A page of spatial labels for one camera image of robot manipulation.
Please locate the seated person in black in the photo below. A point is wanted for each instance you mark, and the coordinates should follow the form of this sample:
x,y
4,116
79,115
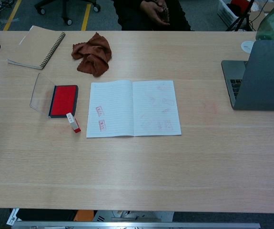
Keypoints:
x,y
132,14

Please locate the aluminium rail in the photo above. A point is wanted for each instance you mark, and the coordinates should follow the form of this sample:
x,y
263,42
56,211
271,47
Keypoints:
x,y
151,226

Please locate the black tripod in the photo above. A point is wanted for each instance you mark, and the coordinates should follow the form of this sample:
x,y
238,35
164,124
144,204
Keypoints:
x,y
240,20

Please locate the red ink pad clear lid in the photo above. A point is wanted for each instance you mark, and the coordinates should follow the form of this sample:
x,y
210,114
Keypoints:
x,y
64,100

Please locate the white printed sheet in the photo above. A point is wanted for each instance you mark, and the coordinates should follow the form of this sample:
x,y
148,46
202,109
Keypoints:
x,y
13,217

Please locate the open lined notebook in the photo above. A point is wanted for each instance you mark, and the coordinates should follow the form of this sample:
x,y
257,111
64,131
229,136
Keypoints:
x,y
132,109

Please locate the white round desk grommet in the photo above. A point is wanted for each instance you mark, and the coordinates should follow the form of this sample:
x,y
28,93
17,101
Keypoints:
x,y
246,46

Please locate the kraft spiral notebook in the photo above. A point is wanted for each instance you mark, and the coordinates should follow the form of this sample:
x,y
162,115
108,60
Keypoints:
x,y
34,47

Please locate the orange object under table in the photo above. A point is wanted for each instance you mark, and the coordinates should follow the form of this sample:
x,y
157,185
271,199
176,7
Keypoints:
x,y
83,215

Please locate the green translucent plastic bottle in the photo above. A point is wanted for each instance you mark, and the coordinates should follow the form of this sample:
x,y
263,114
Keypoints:
x,y
272,26

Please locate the black office chair base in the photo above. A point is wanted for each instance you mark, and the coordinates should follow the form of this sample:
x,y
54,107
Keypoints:
x,y
66,8

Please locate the grey laptop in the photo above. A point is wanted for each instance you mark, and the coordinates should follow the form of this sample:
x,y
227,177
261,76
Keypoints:
x,y
265,76

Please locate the brown crumpled cloth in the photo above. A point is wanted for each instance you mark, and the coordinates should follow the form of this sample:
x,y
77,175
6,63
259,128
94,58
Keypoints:
x,y
94,55

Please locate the red object in basket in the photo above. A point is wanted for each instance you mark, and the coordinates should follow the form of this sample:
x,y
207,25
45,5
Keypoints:
x,y
239,4

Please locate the white plastic basket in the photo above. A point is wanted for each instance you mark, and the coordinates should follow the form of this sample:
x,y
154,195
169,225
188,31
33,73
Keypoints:
x,y
227,14

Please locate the cardboard box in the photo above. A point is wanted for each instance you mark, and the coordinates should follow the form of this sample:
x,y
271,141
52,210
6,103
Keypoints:
x,y
258,16

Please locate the small red white stamp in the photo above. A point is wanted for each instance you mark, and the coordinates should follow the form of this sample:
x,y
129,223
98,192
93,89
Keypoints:
x,y
74,124

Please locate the grey equipment under table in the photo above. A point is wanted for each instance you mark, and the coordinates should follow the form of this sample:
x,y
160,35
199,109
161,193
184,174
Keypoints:
x,y
132,215

